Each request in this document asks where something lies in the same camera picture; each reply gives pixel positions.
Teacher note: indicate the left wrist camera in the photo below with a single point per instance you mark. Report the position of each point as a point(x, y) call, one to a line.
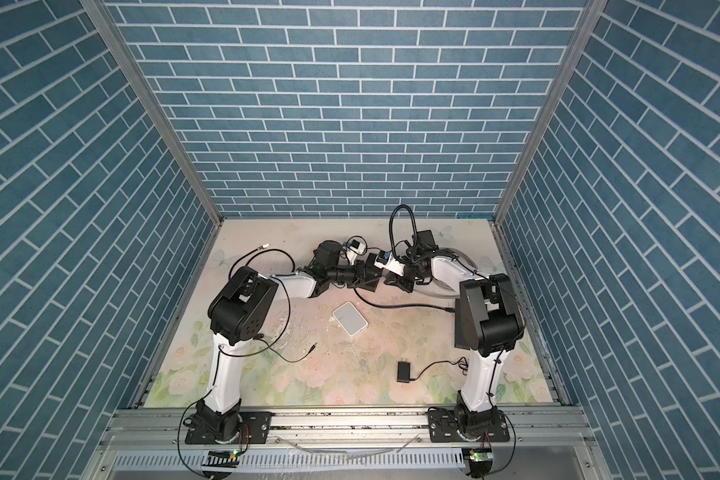
point(332, 253)

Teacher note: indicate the black ribbed box device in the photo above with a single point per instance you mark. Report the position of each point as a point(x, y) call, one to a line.
point(369, 273)

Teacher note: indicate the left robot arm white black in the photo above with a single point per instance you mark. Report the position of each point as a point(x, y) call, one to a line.
point(237, 315)

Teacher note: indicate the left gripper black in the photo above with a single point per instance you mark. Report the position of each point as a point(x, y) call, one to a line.
point(357, 274)

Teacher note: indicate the white small router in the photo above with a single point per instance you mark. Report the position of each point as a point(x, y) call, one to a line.
point(350, 319)

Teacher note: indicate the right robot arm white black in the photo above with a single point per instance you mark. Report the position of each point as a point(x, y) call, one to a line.
point(488, 325)

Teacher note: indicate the dark grey network switch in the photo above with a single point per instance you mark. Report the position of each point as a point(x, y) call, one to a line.
point(458, 331)

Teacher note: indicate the black power adapter with plug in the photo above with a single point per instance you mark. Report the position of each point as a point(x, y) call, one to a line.
point(404, 369)

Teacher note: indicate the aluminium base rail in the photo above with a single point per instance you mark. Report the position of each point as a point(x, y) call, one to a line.
point(546, 441)

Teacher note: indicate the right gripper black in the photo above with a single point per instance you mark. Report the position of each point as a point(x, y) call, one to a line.
point(399, 282)

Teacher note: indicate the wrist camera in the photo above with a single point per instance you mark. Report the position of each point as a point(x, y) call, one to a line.
point(386, 261)
point(332, 253)

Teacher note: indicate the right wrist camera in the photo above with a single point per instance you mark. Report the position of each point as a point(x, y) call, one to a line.
point(386, 261)

